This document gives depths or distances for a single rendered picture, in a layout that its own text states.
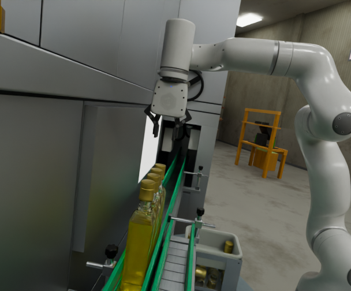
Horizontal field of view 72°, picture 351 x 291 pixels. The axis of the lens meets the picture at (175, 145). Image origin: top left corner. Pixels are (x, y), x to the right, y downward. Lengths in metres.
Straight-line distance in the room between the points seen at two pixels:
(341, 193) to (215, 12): 1.32
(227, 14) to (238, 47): 1.06
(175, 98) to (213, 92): 0.97
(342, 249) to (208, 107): 1.13
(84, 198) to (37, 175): 0.17
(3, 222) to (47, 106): 0.18
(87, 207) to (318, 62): 0.66
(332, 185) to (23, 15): 0.75
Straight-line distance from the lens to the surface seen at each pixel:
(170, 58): 0.70
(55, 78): 0.41
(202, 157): 1.68
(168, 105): 0.70
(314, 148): 0.80
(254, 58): 0.70
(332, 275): 0.82
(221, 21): 1.74
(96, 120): 0.54
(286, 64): 0.71
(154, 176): 0.63
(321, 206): 0.81
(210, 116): 1.64
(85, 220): 0.61
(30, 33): 0.41
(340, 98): 0.70
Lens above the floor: 1.52
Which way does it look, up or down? 9 degrees down
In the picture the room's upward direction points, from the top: 9 degrees clockwise
